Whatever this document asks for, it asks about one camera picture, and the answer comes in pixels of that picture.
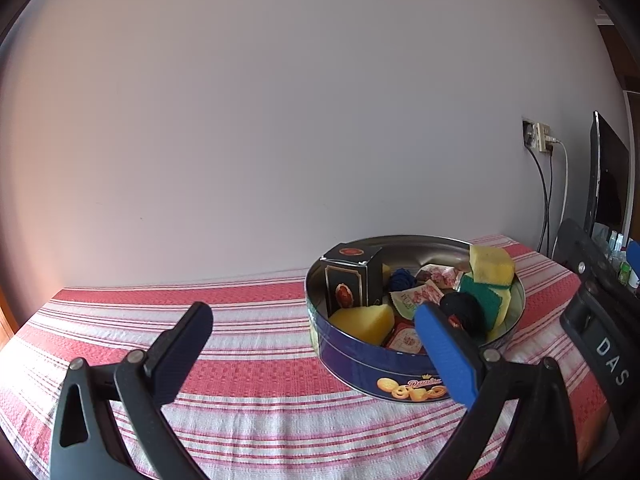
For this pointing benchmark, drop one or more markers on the black box with gold trim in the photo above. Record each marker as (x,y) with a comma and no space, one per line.
(350,280)

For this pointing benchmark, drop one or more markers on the porous yellow sponge block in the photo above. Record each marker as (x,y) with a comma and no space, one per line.
(360,322)

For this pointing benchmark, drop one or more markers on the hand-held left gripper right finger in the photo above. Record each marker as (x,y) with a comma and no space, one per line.
(445,355)

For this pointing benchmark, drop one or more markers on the round blue cookie tin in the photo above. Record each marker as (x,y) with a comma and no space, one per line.
(350,365)

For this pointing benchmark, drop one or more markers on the pink floral snack packet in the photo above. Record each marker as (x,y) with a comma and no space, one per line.
(442,276)

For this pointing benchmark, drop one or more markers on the brown wooden wardrobe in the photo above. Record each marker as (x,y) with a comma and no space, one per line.
(627,70)

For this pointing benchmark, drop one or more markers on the yellow sponge with green pad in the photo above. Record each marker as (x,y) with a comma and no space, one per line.
(482,300)

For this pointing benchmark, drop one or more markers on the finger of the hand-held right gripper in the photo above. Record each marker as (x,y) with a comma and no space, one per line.
(575,250)

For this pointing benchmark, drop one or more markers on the black crochet scrubber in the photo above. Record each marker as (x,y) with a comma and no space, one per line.
(462,310)

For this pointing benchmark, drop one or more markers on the small white bottle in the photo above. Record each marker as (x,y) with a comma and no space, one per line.
(612,242)
(620,246)

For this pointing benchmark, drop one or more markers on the smooth rounded yellow sponge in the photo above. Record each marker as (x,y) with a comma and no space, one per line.
(492,265)

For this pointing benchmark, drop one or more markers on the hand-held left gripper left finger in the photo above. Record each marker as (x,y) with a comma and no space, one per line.
(182,345)

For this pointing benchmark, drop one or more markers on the red striped cloth-covered desktop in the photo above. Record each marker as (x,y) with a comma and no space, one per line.
(150,310)

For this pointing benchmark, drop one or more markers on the blue crochet scrubber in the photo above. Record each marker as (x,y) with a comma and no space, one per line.
(402,279)

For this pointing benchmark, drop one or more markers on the small green bottle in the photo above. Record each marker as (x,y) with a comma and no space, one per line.
(625,272)

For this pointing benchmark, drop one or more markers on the black flat monitor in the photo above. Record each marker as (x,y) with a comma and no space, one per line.
(610,185)

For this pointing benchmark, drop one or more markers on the red floral snack packet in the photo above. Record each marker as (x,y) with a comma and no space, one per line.
(412,300)

